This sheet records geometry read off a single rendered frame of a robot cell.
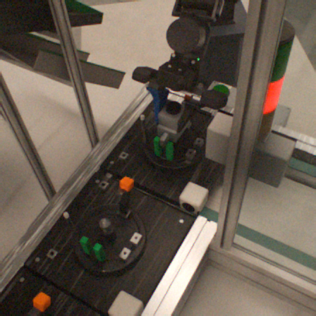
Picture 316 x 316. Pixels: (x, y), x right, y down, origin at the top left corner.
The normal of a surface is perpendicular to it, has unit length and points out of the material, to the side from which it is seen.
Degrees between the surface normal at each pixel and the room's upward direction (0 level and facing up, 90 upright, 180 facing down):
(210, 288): 0
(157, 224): 0
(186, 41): 54
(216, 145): 90
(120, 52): 0
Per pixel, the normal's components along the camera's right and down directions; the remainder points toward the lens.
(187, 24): -0.26, 0.27
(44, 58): 0.77, 0.49
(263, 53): -0.49, 0.71
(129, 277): -0.04, -0.59
